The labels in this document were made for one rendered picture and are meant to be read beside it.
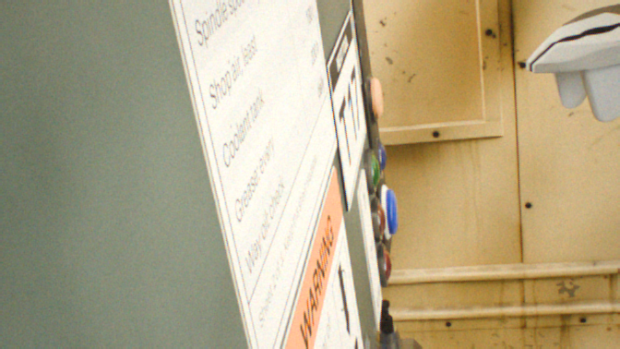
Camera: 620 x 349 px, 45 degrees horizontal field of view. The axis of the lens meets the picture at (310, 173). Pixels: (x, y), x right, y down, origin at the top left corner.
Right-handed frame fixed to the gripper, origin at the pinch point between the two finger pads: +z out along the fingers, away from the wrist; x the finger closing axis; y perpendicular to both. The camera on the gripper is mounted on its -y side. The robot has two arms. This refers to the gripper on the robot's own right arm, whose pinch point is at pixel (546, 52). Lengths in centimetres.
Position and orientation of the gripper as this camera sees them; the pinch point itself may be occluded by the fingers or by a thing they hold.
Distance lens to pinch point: 53.0
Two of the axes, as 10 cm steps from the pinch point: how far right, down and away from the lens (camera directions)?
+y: 1.5, 9.0, 4.1
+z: -9.2, 2.8, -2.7
